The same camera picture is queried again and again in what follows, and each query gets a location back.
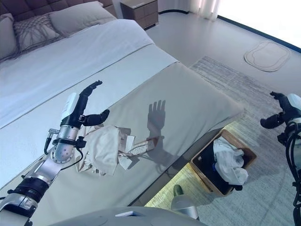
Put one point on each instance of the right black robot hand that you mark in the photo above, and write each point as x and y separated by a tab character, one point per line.
291	108

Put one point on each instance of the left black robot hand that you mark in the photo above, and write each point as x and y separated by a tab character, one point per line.
75	110

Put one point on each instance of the beige garment with patterned band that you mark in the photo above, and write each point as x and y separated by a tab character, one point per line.
103	148

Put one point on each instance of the white garment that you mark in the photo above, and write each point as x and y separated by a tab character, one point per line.
230	162

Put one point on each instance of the black garment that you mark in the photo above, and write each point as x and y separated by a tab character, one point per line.
204	160

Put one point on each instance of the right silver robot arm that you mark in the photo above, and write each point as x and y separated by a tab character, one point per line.
295	153

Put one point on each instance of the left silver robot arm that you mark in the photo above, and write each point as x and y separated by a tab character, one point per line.
47	169

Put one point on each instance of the woven wicker basket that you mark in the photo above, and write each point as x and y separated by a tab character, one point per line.
247	153

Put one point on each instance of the white duvet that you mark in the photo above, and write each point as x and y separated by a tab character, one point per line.
70	66

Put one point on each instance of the oval beige floor mat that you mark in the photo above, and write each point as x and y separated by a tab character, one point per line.
268	55

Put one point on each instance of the grey streaked rug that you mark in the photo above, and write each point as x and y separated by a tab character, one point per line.
235	89

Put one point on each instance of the patterned grey cushion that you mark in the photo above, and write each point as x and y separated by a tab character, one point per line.
35	33

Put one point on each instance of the plain beige pillow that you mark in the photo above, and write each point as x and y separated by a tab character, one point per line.
7	37
80	16

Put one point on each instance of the blue label tag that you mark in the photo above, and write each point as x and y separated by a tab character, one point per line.
214	166

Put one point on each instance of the dark quilted headboard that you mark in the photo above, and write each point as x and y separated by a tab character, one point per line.
47	7

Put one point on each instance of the grey robot torso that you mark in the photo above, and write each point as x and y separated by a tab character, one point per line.
117	219

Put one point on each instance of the brown nightstand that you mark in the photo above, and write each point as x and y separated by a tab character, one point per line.
141	14

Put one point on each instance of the white curtain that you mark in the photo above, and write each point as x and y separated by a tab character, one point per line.
204	8

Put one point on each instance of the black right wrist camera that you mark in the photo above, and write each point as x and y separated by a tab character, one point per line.
282	137

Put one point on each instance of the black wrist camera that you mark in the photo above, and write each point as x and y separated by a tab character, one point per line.
282	137
81	142

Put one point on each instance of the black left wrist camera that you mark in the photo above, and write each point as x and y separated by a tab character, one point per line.
81	142

